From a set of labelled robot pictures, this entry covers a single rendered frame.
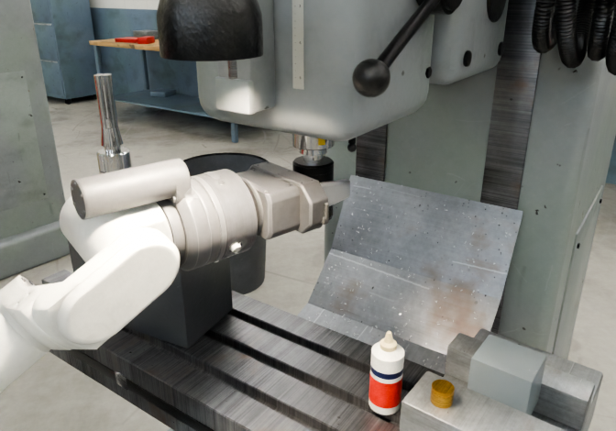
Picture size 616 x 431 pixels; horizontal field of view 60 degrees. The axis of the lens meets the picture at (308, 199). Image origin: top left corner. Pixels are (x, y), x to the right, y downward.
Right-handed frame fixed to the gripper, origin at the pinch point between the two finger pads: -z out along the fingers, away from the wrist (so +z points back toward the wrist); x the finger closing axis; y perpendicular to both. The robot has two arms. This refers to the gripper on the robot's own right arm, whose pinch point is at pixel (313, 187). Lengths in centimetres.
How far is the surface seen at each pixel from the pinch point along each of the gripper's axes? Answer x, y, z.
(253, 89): -5.1, -13.2, 11.5
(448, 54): -7.9, -14.8, -12.6
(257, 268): 156, 110, -99
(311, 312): 18.9, 33.1, -16.3
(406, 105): -8.9, -10.3, -4.8
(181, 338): 17.8, 26.2, 9.8
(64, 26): 703, 23, -191
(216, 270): 20.1, 18.8, 1.9
